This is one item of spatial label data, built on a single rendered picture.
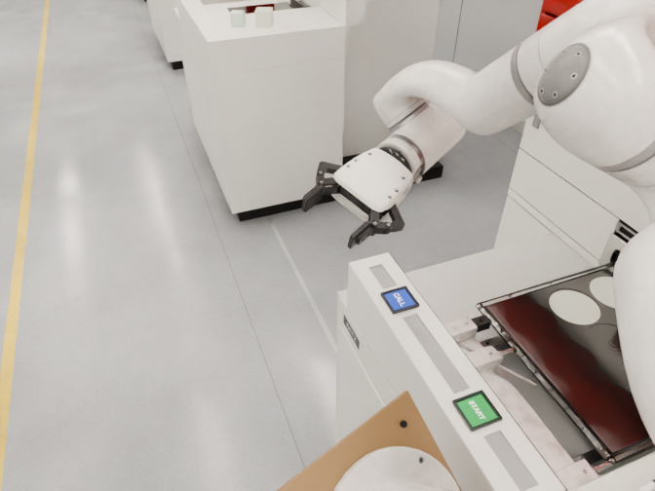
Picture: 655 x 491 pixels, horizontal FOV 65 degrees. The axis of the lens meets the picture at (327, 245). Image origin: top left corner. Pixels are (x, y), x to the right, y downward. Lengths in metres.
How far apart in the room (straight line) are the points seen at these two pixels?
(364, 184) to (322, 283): 1.67
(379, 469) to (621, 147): 0.41
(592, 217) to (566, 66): 0.96
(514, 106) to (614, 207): 0.68
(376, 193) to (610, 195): 0.70
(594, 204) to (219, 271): 1.72
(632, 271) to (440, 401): 0.51
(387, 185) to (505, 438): 0.42
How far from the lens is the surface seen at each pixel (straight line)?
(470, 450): 0.84
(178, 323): 2.35
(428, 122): 0.88
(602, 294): 1.25
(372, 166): 0.82
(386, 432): 0.65
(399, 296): 1.02
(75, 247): 2.93
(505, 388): 1.03
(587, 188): 1.40
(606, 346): 1.14
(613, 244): 1.37
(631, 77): 0.47
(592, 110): 0.46
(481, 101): 0.74
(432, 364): 0.92
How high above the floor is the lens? 1.67
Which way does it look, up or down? 39 degrees down
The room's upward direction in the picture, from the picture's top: straight up
